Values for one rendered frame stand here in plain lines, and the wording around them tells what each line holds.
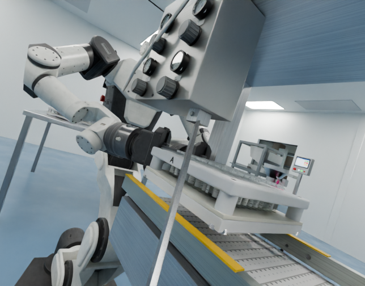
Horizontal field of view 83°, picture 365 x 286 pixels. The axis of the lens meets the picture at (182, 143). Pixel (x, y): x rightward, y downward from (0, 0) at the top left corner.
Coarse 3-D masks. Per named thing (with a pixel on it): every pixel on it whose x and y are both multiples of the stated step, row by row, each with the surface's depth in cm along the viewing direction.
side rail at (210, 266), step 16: (128, 192) 45; (144, 192) 40; (144, 208) 39; (160, 208) 35; (160, 224) 33; (176, 224) 30; (176, 240) 30; (192, 240) 27; (192, 256) 27; (208, 256) 25; (208, 272) 24; (224, 272) 22; (240, 272) 22
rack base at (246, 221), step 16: (160, 176) 41; (192, 192) 34; (192, 208) 32; (208, 208) 29; (240, 208) 35; (208, 224) 29; (224, 224) 27; (240, 224) 29; (256, 224) 32; (272, 224) 34; (288, 224) 38
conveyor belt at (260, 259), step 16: (192, 224) 41; (224, 240) 39; (240, 240) 42; (256, 240) 45; (240, 256) 34; (256, 256) 36; (272, 256) 39; (288, 256) 42; (256, 272) 31; (272, 272) 32; (288, 272) 34; (304, 272) 36
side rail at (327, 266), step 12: (276, 240) 45; (288, 240) 43; (288, 252) 42; (300, 252) 41; (312, 252) 39; (312, 264) 39; (324, 264) 37; (336, 264) 36; (336, 276) 36; (348, 276) 35; (360, 276) 33
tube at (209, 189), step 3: (216, 165) 36; (213, 168) 36; (216, 168) 35; (219, 168) 35; (219, 171) 36; (207, 186) 36; (210, 186) 35; (207, 189) 35; (210, 189) 35; (213, 189) 35; (207, 192) 35; (210, 192) 35; (207, 195) 35; (210, 195) 35
